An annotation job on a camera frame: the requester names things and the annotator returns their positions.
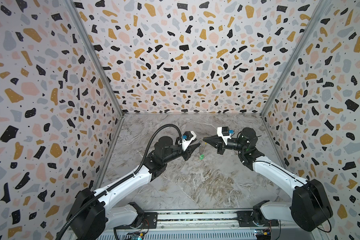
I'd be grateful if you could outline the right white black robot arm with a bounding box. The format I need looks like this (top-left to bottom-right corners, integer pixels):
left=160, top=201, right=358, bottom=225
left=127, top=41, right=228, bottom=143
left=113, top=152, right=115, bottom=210
left=203, top=127, right=333, bottom=232

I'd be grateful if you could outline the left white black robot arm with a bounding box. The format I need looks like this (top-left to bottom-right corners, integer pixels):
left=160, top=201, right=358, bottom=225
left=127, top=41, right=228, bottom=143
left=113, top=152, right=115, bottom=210
left=57, top=136, right=200, bottom=240

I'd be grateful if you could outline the left green circuit board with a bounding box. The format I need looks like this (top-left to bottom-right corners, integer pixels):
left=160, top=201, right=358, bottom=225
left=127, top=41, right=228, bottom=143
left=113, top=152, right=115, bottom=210
left=129, top=232, right=146, bottom=240

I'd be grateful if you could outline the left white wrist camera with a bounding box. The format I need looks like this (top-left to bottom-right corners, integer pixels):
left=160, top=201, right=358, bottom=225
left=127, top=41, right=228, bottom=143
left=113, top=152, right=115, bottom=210
left=182, top=131, right=197, bottom=152

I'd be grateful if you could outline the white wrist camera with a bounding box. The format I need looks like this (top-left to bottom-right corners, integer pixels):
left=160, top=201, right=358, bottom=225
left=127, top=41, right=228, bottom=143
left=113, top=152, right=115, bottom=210
left=217, top=127, right=235, bottom=146
left=182, top=131, right=197, bottom=152

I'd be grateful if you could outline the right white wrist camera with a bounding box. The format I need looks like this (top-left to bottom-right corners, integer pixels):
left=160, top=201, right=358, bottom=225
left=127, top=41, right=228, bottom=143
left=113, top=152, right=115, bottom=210
left=217, top=127, right=235, bottom=146

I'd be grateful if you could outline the black corrugated cable conduit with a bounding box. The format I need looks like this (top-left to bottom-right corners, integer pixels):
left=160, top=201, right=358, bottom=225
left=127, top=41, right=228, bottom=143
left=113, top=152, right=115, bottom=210
left=55, top=123, right=183, bottom=240

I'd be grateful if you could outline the aluminium mounting rail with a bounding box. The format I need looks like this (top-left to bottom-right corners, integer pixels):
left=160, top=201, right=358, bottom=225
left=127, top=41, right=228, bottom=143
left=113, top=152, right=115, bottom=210
left=67, top=208, right=323, bottom=233

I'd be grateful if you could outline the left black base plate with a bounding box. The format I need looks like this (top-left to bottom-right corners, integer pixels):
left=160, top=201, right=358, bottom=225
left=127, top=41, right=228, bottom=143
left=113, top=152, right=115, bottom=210
left=116, top=212, right=158, bottom=231

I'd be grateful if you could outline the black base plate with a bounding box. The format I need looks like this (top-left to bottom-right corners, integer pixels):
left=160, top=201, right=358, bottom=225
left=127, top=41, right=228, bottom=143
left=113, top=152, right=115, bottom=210
left=116, top=212, right=158, bottom=231
left=237, top=210, right=280, bottom=227

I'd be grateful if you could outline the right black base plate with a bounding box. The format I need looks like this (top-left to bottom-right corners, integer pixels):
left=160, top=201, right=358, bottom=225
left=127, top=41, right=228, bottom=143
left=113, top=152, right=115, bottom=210
left=237, top=210, right=280, bottom=227

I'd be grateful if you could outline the white slotted cable duct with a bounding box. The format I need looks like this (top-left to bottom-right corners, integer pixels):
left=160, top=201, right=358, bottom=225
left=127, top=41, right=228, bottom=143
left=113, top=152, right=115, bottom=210
left=98, top=229, right=259, bottom=240

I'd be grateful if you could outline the right circuit board with wires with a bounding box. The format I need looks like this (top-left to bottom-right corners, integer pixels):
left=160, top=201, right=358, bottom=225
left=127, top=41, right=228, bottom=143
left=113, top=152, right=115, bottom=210
left=255, top=229, right=272, bottom=240

